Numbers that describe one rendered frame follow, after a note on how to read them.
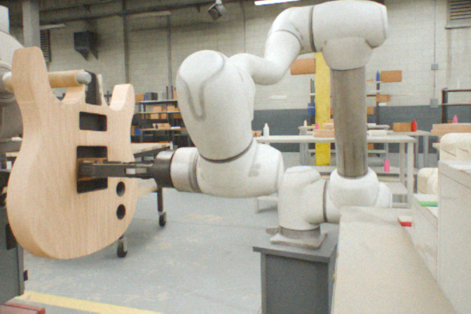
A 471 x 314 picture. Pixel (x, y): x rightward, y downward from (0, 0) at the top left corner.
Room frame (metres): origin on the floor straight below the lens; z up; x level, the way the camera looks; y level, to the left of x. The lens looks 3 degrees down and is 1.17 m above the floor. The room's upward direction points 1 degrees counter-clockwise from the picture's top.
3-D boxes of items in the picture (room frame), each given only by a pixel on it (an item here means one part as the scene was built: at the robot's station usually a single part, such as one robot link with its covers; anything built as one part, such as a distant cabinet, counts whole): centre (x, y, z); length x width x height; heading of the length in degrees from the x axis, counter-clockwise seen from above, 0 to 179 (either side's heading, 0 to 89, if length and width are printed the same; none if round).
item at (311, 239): (1.35, -0.22, 0.73); 0.22 x 0.18 x 0.06; 65
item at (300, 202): (1.33, -0.24, 0.87); 0.18 x 0.16 x 0.22; 67
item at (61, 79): (0.75, 0.39, 1.25); 0.18 x 0.03 x 0.03; 72
